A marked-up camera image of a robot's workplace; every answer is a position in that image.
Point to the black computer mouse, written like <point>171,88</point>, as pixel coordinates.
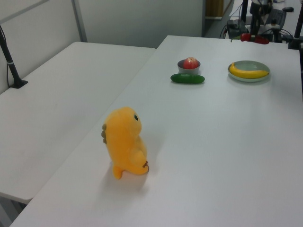
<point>288,9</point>

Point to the green cucumber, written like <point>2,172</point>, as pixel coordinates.
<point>187,78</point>

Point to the pale green plastic plate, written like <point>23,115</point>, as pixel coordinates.
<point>251,65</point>

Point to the orange plush dinosaur toy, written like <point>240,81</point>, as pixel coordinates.
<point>123,142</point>

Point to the black camera pole white band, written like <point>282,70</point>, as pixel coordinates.
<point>10,66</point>

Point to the thin black background pole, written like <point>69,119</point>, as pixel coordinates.
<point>244,9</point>

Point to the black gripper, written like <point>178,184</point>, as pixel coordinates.
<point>255,21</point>

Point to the dark keyboard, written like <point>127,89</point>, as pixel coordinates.
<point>279,17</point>

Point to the brown wooden door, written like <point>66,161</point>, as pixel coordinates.
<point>214,8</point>

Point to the yellow banana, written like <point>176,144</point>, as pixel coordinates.
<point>246,73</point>

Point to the black clamped camera pole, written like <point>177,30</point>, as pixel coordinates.
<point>297,30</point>

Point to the grey partition frame post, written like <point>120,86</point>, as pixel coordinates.
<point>79,21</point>

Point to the black equipment base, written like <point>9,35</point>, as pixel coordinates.
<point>236,26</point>

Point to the red chili pepper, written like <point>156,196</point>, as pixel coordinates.
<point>261,40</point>

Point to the small metal bowl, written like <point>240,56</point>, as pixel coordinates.
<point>187,71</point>

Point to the red apple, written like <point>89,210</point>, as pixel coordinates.
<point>190,62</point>

